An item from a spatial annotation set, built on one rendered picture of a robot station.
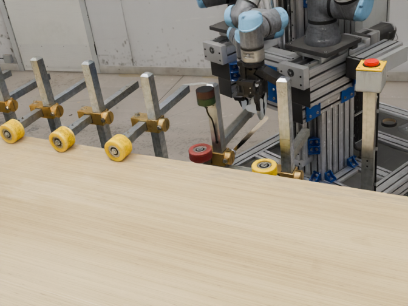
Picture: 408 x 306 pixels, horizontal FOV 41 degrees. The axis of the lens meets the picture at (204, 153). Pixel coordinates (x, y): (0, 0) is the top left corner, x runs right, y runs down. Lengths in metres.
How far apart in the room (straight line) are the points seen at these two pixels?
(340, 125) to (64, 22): 3.29
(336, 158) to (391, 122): 0.68
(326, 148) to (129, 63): 2.80
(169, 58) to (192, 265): 3.73
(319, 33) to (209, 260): 1.19
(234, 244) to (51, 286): 0.47
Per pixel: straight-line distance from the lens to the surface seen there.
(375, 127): 1.68
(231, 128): 2.07
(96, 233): 1.58
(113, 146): 1.87
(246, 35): 1.73
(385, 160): 3.10
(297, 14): 2.49
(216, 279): 1.35
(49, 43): 5.62
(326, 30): 2.28
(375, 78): 1.58
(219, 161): 1.91
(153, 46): 5.02
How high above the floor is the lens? 1.81
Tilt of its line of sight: 30 degrees down
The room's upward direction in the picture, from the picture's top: 8 degrees counter-clockwise
